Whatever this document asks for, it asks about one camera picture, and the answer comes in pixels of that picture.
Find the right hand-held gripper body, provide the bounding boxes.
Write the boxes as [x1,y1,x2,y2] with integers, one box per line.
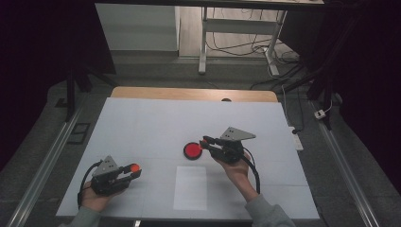
[206,126,257,166]

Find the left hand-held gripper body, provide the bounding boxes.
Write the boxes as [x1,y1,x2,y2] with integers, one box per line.
[90,154,129,197]

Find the round red ink pad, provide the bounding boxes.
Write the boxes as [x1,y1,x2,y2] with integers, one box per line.
[183,141,203,161]

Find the person's left hand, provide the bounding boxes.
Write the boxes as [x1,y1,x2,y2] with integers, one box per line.
[80,181,128,213]

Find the person's right hand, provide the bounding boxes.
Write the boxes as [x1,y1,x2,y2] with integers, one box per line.
[213,150,254,193]

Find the white paper sheet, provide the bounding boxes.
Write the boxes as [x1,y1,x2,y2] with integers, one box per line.
[172,166,208,212]

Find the white power strip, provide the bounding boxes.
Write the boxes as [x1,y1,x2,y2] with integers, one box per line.
[288,126,305,152]

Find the black tripod stand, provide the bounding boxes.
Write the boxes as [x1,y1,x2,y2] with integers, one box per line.
[63,60,118,123]

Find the white plug adapter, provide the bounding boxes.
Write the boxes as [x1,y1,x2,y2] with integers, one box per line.
[313,99,334,120]

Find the black metal stand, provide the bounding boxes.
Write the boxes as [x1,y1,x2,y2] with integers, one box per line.
[282,12,362,131]

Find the grey cabinet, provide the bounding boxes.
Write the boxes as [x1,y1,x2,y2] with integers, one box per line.
[95,3,182,53]

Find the dark curtain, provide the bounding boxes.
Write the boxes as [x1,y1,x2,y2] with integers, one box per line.
[278,0,401,193]
[0,0,117,173]

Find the left hand-held gripper cable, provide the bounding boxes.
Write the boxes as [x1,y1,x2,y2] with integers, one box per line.
[77,159,104,211]

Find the hand-held gripper cable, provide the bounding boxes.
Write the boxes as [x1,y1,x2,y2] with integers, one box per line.
[242,147,262,195]
[77,159,104,211]

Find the right hand-held gripper cable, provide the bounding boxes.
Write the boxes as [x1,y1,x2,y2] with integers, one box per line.
[242,147,262,195]

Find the metal floor rail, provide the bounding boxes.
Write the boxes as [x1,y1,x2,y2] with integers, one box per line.
[309,99,383,227]
[5,102,87,227]

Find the white metal frame stand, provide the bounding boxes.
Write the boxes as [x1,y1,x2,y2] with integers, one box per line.
[205,8,302,93]

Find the white metal-frame desk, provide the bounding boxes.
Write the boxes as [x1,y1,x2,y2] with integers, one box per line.
[94,0,325,78]

